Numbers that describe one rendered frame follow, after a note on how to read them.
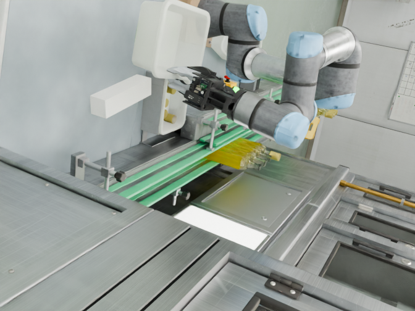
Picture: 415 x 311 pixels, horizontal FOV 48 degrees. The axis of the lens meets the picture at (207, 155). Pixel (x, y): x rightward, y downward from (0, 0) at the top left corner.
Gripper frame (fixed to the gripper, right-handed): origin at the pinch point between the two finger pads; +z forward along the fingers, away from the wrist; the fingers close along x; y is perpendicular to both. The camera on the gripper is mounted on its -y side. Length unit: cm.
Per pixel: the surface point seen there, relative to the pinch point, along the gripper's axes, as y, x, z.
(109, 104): -17.0, 20.0, 27.4
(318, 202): -93, 42, -32
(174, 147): -53, 35, 20
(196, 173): -59, 43, 10
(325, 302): 22, 21, -55
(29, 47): 10.9, 6.9, 35.1
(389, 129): -676, 67, -9
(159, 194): -34, 46, 9
